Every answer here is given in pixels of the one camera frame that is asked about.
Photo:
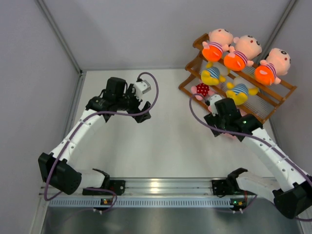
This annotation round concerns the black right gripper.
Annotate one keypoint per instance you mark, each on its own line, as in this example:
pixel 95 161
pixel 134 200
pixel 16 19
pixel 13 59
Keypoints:
pixel 209 117

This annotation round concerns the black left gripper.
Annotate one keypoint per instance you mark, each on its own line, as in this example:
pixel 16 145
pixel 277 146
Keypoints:
pixel 135 110

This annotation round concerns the yellow doll blue striped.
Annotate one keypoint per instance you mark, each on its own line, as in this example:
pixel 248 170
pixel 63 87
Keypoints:
pixel 240 89
pixel 214 73

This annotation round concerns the pink pig doll facing up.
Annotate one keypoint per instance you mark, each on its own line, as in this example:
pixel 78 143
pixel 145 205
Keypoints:
pixel 202 89

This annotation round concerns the yellow doll blue striped front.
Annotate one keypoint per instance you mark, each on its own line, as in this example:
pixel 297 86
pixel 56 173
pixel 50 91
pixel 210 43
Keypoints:
pixel 214 73

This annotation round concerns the boy doll orange shorts front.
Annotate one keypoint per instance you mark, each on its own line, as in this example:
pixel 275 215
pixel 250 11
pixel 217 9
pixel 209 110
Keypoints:
pixel 276 64

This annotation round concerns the large boy doll orange shorts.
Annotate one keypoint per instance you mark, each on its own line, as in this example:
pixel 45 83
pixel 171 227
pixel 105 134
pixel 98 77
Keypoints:
pixel 219 42

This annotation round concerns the pink pig doll front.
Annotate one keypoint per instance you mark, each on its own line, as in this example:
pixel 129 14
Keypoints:
pixel 243 113

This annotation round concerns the pink pig doll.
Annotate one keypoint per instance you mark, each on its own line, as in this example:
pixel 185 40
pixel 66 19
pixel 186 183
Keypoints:
pixel 229 136
pixel 243 113

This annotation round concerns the pink pig doll back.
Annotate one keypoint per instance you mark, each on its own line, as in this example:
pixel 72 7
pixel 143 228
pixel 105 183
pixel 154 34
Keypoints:
pixel 229 136

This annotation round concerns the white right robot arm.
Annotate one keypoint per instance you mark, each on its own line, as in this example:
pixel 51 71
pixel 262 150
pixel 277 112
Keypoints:
pixel 290 190

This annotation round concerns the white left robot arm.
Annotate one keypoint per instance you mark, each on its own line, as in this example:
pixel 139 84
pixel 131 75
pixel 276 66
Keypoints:
pixel 58 168

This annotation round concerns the brown wooden toy shelf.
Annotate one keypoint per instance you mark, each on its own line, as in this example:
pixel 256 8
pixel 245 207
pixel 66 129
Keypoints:
pixel 251 96

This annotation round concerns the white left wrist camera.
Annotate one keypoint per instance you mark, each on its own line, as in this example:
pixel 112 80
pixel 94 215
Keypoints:
pixel 141 87

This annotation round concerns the aluminium mounting rail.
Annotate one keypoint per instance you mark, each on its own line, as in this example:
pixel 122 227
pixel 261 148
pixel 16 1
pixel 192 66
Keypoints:
pixel 158 186

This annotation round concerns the grey slotted cable duct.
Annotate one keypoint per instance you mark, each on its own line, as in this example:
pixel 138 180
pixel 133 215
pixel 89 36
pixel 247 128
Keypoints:
pixel 132 202

